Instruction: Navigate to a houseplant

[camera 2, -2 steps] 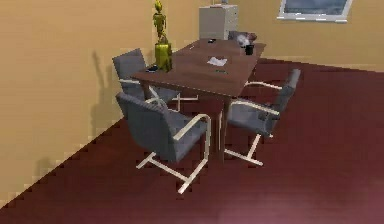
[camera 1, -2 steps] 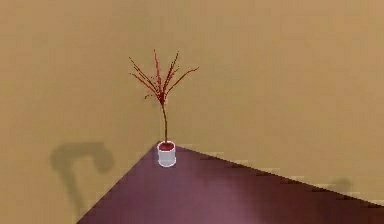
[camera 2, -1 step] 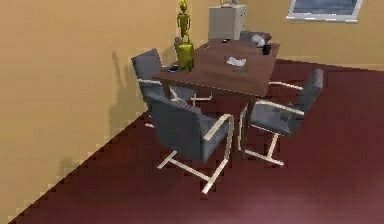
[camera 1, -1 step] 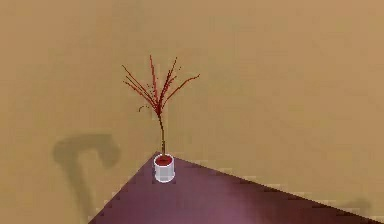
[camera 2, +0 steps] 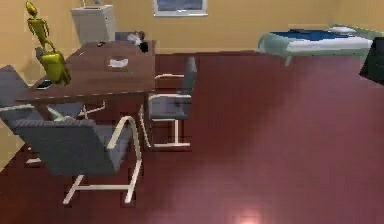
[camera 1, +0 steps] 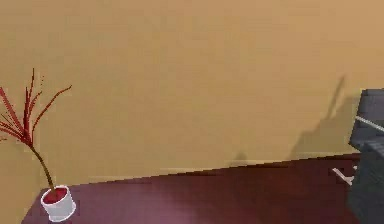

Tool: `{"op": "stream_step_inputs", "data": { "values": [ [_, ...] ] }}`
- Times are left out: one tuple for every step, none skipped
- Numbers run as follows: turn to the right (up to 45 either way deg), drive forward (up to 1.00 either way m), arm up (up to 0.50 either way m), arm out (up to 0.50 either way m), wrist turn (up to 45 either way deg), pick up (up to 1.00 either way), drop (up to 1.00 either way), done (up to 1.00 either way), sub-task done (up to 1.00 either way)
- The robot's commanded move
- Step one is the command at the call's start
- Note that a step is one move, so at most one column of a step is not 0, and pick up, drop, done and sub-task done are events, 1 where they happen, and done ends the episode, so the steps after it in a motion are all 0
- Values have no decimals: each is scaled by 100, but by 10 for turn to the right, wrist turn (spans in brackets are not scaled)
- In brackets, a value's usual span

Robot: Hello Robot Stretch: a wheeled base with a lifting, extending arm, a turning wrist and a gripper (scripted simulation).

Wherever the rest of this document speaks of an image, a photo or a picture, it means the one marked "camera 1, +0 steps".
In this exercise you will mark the red houseplant in white pot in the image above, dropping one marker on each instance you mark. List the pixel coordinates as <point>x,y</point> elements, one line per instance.
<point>58,204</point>

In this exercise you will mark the dark grey office chair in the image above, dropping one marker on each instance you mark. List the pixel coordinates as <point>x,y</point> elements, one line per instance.
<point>370,166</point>

